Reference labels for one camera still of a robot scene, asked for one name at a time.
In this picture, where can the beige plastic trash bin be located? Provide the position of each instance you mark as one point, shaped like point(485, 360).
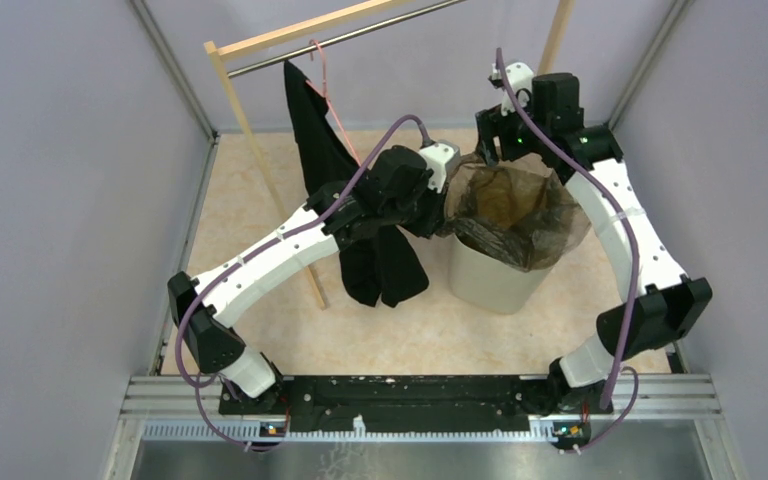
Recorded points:
point(490, 284)

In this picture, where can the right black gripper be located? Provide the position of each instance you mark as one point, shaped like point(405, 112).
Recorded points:
point(492, 123)

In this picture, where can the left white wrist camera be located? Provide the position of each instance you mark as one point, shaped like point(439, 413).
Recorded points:
point(442, 159)

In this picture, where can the wooden clothes rack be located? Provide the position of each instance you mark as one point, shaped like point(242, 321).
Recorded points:
point(220, 56)

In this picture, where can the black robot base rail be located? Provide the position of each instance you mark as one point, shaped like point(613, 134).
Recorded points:
point(429, 404)

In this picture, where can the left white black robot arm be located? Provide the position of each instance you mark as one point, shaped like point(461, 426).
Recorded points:
point(404, 190)

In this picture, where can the metal hanging rod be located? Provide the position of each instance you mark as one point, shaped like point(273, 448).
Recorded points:
point(344, 37)

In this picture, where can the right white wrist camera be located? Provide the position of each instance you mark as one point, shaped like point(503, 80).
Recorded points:
point(519, 77)

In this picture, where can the black t-shirt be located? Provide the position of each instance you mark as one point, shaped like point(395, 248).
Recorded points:
point(384, 268)

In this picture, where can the dark translucent trash bag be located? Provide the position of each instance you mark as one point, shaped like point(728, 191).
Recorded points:
point(523, 218)

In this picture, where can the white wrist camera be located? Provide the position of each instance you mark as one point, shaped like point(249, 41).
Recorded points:
point(442, 159)
point(519, 77)

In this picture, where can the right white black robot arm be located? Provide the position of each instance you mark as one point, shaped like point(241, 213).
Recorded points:
point(541, 114)

